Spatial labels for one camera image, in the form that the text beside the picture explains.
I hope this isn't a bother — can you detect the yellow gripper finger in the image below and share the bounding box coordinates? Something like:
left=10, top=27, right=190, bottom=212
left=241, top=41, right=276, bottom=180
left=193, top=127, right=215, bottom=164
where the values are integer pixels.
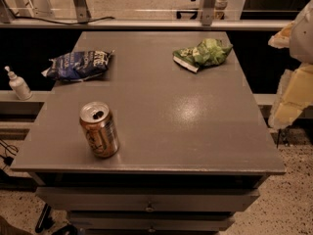
left=268, top=63, right=313, bottom=130
left=268, top=22, right=294, bottom=49

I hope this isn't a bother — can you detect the orange soda can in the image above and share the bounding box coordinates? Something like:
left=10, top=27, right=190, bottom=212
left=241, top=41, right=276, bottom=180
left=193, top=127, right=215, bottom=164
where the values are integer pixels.
left=79, top=102, right=119, bottom=158

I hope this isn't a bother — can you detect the green jalapeno chip bag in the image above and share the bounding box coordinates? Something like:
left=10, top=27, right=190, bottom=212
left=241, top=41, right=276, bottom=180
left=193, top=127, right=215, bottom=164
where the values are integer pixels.
left=173, top=38, right=233, bottom=73

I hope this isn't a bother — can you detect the blue chip bag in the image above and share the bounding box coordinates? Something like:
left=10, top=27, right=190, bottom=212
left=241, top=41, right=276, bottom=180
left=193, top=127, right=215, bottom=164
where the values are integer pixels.
left=42, top=50, right=112, bottom=81

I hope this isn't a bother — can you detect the grey drawer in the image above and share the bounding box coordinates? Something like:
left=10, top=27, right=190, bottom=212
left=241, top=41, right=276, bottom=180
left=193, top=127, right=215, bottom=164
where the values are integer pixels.
left=36, top=187, right=259, bottom=212
left=68, top=211, right=234, bottom=232

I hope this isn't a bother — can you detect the top grey drawer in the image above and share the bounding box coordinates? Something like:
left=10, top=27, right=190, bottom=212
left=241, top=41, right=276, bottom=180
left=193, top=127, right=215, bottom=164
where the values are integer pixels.
left=36, top=187, right=259, bottom=212

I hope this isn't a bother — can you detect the white pump bottle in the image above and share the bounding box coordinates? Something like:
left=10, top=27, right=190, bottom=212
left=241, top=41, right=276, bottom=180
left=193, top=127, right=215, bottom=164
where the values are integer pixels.
left=5, top=66, right=32, bottom=100

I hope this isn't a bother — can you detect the black cable on shelf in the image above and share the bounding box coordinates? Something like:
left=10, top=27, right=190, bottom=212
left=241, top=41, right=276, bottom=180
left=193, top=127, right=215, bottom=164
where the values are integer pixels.
left=0, top=0, right=115, bottom=25

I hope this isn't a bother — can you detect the black cable at left floor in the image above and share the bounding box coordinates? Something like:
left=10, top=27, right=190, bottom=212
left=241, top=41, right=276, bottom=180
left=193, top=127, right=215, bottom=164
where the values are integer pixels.
left=0, top=138, right=20, bottom=173

